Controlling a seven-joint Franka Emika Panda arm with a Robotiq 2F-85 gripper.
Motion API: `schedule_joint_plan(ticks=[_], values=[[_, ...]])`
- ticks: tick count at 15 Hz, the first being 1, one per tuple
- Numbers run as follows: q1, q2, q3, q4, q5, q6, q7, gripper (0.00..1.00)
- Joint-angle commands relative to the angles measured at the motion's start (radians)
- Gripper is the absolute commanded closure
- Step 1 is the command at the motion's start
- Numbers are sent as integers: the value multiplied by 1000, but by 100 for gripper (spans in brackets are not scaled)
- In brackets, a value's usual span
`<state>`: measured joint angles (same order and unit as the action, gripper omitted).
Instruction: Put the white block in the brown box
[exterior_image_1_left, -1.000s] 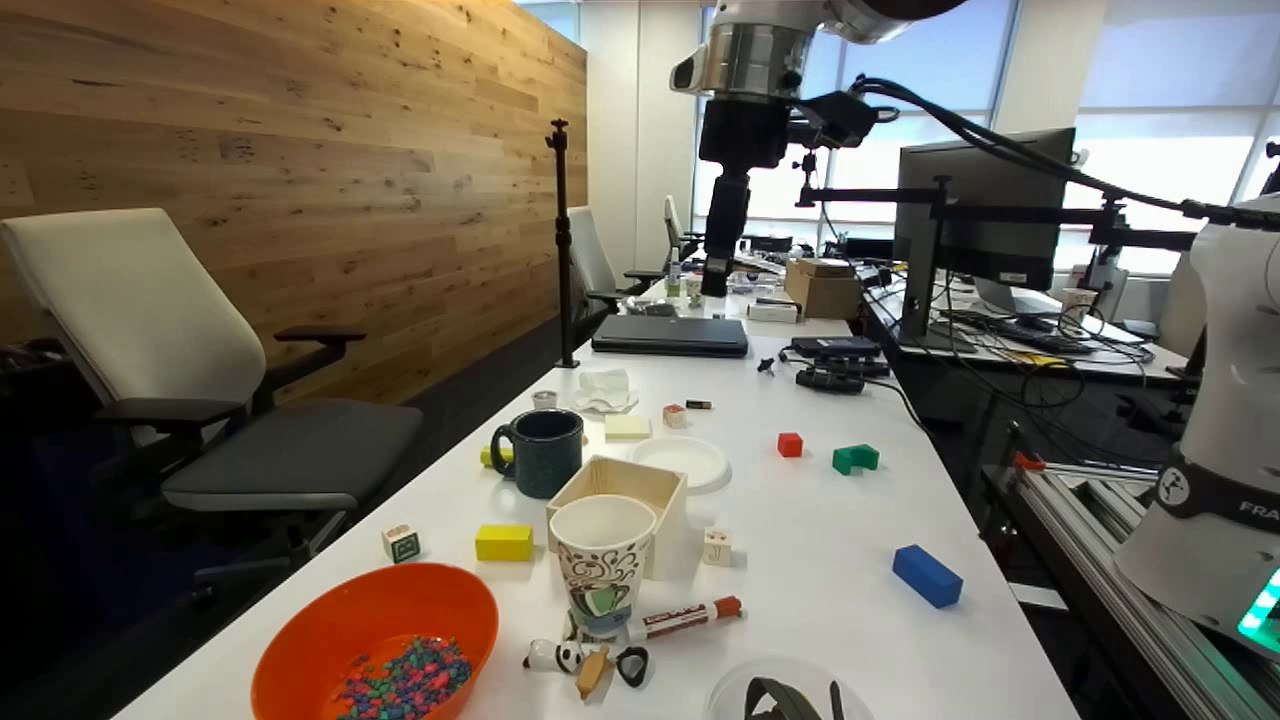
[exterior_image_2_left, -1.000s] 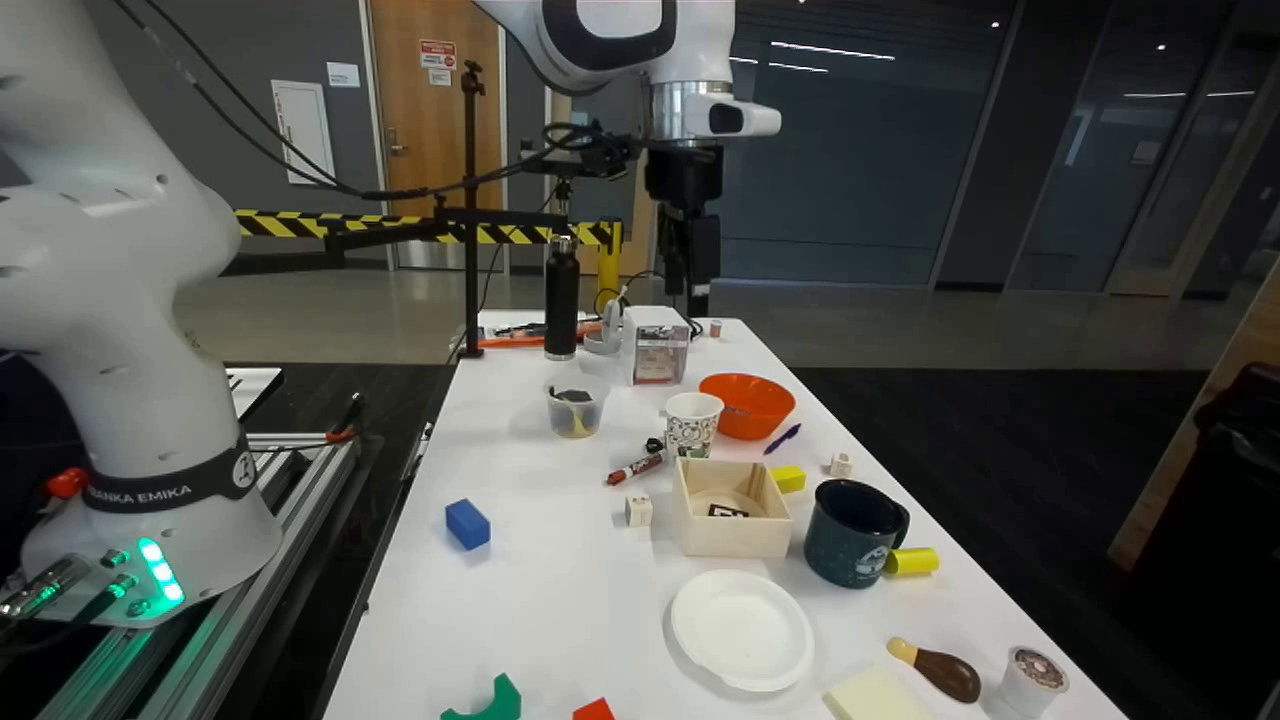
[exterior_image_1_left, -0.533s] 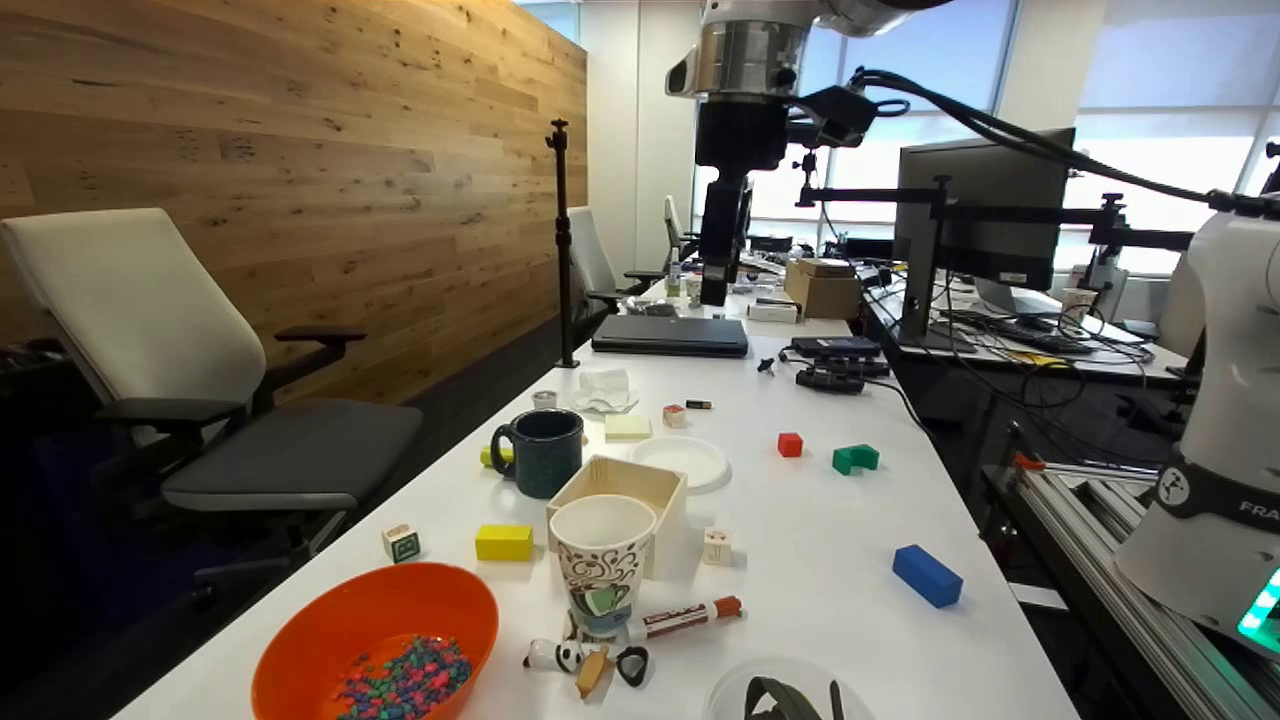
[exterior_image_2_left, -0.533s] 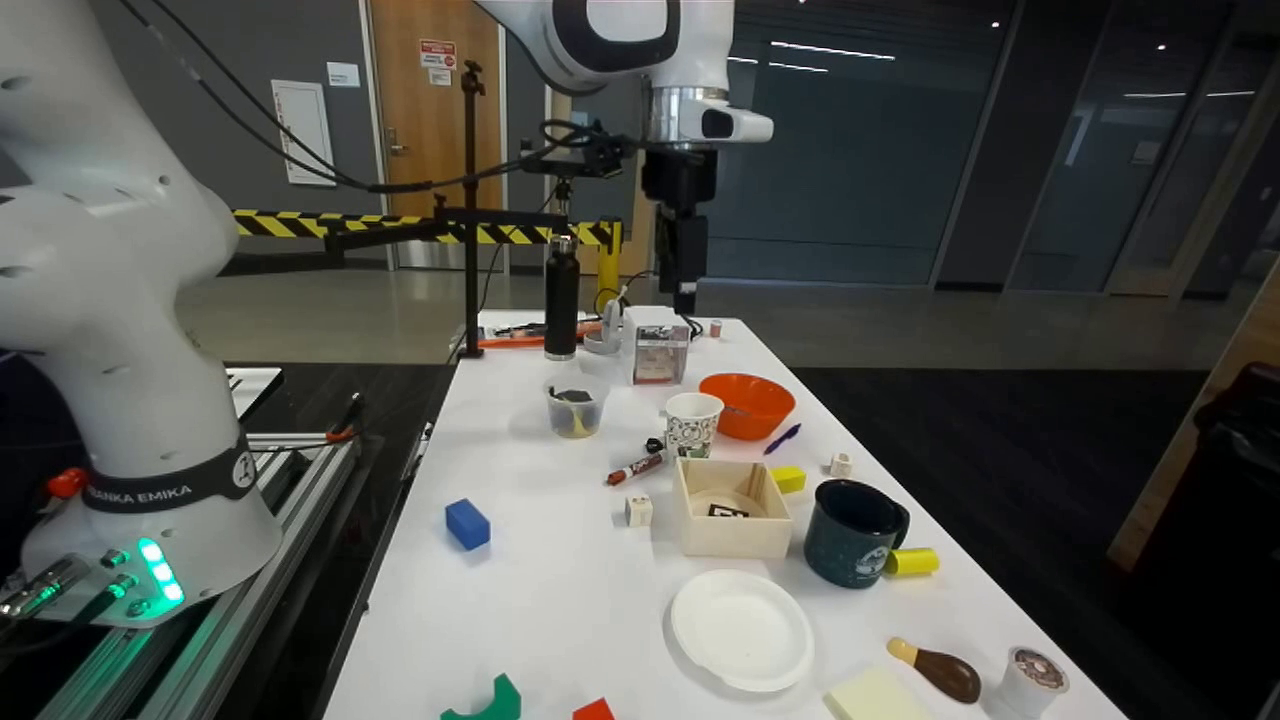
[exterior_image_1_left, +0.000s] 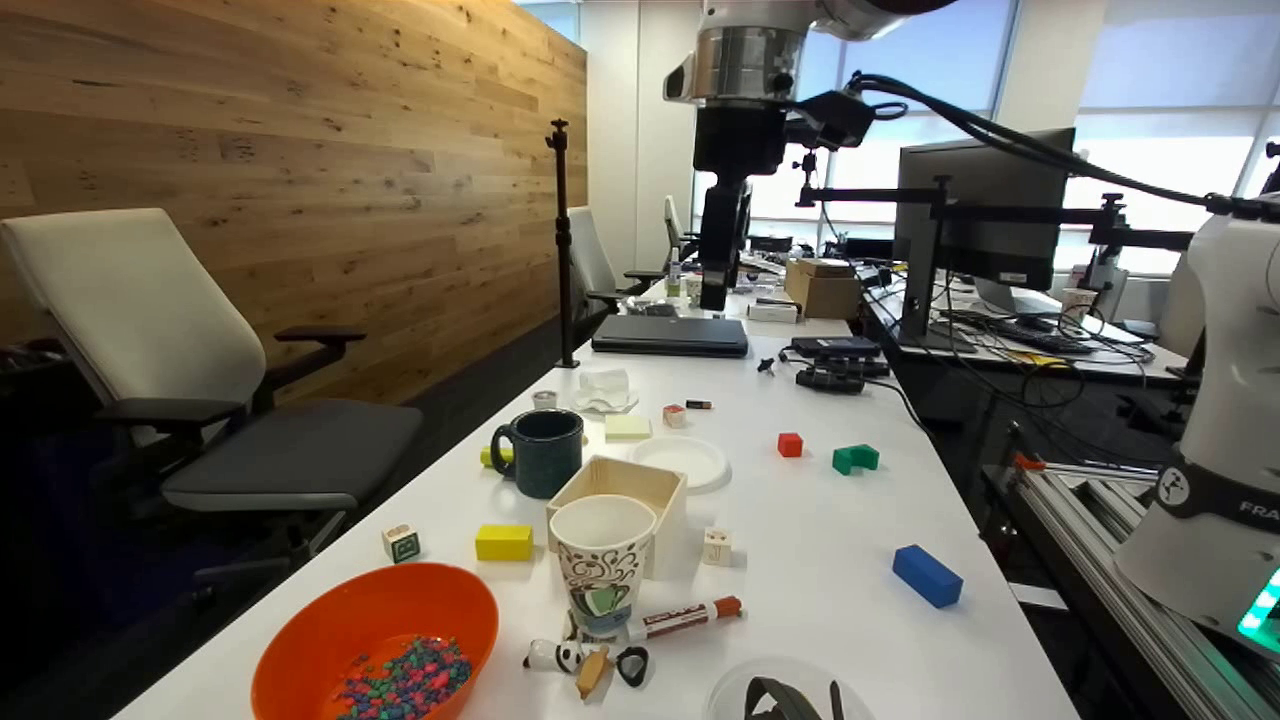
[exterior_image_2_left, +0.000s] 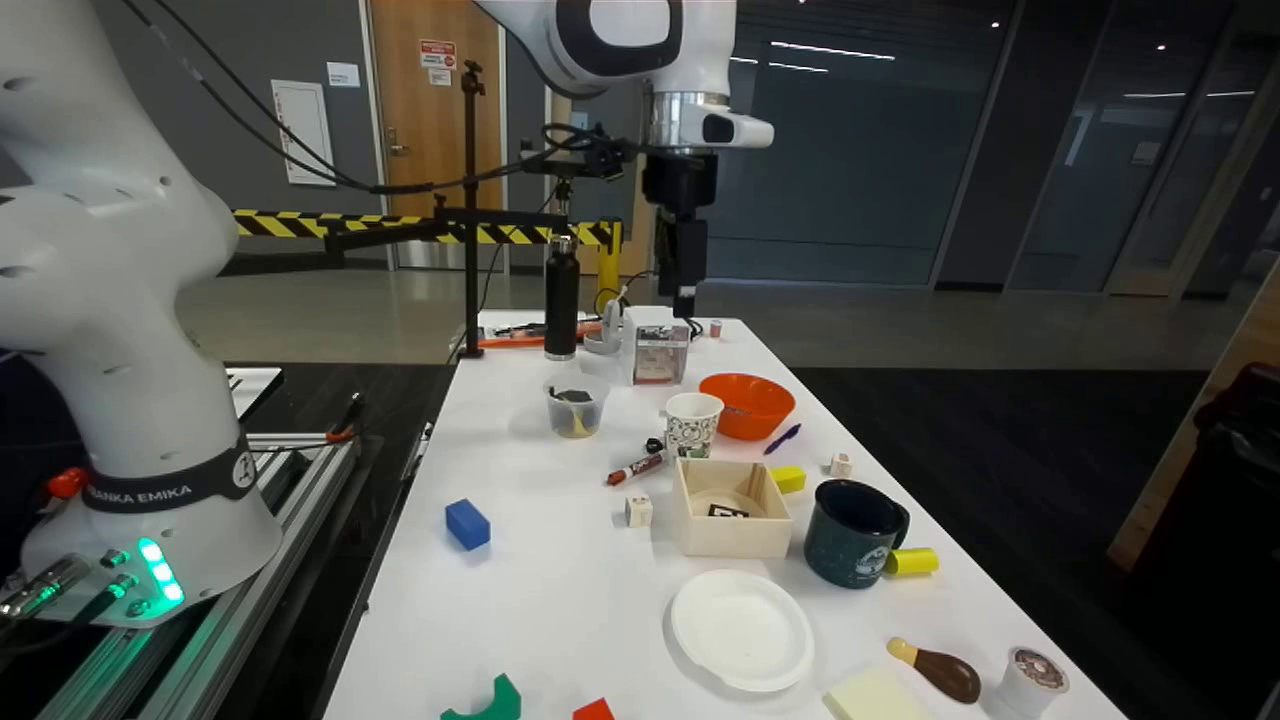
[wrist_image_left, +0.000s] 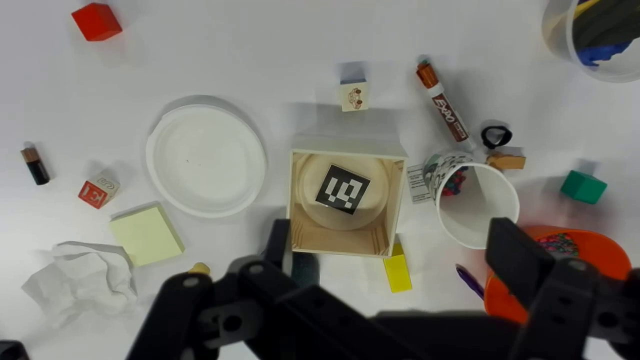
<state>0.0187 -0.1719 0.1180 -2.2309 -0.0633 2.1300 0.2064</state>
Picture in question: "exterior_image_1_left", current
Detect cardboard box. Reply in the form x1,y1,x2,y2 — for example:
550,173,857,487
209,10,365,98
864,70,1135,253
780,258,866,324

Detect black computer monitor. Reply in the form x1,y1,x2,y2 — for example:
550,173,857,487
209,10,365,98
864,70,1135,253
893,129,1080,347

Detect white picture toy block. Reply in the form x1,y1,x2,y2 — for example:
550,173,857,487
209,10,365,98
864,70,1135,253
696,521,748,571

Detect light brown wooden box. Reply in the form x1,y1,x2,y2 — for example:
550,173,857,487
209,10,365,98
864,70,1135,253
545,452,691,583

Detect black white spotted toy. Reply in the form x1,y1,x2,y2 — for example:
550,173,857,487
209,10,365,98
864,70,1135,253
518,635,602,680

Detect tan black small toy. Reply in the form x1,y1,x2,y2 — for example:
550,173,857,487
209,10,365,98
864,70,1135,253
570,643,657,703

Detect black pouch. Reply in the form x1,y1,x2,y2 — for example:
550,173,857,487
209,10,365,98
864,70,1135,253
788,333,893,398

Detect colourful beads pile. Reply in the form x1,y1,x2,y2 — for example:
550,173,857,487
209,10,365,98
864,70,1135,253
331,635,476,720

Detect small patterned die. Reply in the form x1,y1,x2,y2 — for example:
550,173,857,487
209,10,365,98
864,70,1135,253
378,521,422,569

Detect dark green mug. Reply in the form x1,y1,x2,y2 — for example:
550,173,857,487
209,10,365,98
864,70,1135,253
488,410,587,506

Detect grey white office chair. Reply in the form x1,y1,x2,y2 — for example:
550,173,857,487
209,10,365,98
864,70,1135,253
0,206,429,591

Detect dark closed laptop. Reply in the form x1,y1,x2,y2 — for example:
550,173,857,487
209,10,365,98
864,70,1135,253
587,313,751,360

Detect green arch block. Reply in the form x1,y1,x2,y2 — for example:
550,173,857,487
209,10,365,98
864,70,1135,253
827,441,883,481

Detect patterned paper cup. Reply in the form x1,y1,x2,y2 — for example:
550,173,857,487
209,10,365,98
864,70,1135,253
545,492,664,643

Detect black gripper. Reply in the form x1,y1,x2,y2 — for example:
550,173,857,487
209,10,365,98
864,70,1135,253
691,99,790,313

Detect orange plastic bowl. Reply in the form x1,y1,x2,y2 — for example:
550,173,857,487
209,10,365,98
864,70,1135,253
249,560,504,720

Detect white round plate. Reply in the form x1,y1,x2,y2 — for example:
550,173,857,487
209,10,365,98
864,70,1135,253
630,438,736,495

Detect crumpled clear plastic wrap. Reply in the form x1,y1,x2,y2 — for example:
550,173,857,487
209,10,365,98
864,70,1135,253
570,366,643,421

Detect aluminium mounting rail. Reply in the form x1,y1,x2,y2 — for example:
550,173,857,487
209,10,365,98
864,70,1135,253
984,424,1280,720

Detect yellow rectangular block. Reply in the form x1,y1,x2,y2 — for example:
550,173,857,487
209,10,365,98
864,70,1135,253
473,521,539,565

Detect black tripod pole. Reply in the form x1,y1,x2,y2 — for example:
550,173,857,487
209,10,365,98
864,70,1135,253
539,116,584,374

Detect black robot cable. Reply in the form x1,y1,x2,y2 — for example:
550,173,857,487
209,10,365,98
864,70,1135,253
842,73,1280,227

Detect white backed desk chair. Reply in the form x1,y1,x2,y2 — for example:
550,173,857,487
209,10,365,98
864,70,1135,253
564,206,664,321

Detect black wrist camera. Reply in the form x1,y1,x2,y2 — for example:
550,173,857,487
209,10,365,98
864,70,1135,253
784,87,876,154

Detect red capped marker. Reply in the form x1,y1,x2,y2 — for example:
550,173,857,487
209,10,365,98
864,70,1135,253
636,591,748,643

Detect blue rectangular block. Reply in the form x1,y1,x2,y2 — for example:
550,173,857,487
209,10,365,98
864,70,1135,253
889,541,968,612

